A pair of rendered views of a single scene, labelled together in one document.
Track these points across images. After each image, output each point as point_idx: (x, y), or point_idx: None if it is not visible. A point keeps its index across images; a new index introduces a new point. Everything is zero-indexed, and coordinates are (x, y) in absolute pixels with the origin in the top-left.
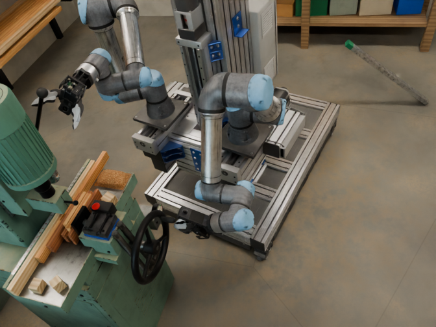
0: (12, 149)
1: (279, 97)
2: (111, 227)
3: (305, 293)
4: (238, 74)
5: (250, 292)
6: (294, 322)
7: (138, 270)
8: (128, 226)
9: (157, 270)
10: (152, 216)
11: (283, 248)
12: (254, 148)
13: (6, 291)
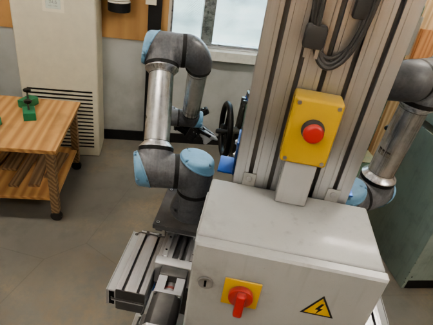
0: None
1: (155, 302)
2: (247, 95)
3: (103, 282)
4: (174, 33)
5: None
6: (113, 258)
7: (221, 110)
8: (244, 117)
9: (219, 144)
10: (228, 112)
11: (130, 324)
12: (170, 194)
13: None
